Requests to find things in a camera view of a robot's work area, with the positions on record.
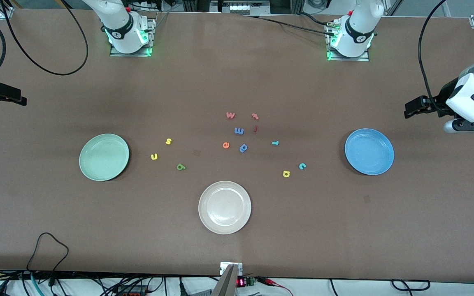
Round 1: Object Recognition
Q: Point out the blue plate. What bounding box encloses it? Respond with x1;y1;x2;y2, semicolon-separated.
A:
344;128;395;176

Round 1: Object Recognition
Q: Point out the green plate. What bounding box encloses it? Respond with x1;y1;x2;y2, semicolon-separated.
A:
79;134;130;181

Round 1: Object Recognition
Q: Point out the beige plate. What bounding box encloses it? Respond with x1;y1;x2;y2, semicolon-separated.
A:
198;181;252;235

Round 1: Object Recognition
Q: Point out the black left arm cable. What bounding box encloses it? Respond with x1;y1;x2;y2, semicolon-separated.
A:
418;0;447;116

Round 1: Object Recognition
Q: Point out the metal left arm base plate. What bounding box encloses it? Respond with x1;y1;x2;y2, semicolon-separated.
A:
327;21;370;62

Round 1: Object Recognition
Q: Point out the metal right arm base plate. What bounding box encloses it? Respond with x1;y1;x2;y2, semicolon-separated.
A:
109;17;155;57

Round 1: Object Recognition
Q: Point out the thin black looped cable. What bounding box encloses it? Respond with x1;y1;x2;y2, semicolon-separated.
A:
26;232;70;284

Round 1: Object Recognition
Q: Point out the black cable to arm base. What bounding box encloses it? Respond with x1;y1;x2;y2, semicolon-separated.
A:
241;12;336;33

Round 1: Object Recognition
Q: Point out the black coiled cable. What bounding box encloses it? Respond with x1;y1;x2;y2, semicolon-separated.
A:
391;279;431;291

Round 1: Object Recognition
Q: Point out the aluminium frame with power strip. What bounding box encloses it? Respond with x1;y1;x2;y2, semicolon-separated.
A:
210;0;271;16

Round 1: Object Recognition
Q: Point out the red wire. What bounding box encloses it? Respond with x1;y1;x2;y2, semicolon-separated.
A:
258;277;293;296

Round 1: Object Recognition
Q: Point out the silver camera mount bracket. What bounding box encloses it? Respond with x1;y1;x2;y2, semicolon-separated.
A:
220;262;244;276

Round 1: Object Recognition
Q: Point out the grey camera pole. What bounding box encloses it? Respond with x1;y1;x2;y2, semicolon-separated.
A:
212;264;238;296

